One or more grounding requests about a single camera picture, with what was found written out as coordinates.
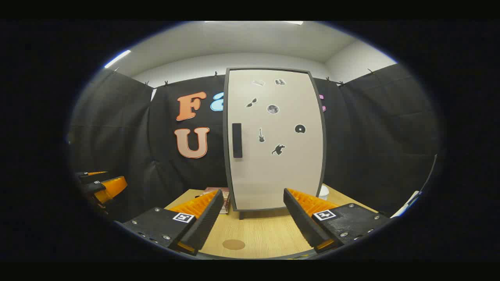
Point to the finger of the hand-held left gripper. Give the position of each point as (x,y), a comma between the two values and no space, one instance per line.
(84,177)
(111,187)

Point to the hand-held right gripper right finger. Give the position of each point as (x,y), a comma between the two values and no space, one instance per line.
(300,218)

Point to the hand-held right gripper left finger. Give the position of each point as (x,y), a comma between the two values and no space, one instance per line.
(203,222)

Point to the round brown coaster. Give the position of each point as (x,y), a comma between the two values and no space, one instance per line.
(233,244)

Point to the grey cabinet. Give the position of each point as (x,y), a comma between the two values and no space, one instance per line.
(241,215)

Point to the beige cabinet door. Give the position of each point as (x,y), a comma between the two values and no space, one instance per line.
(273,171)

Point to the book with brown picture cover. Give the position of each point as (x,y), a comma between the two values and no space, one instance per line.
(213,190)

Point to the small white container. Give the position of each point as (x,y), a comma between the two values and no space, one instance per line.
(324,192)

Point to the black backdrop cloth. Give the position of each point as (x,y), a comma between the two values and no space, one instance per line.
(371,136)

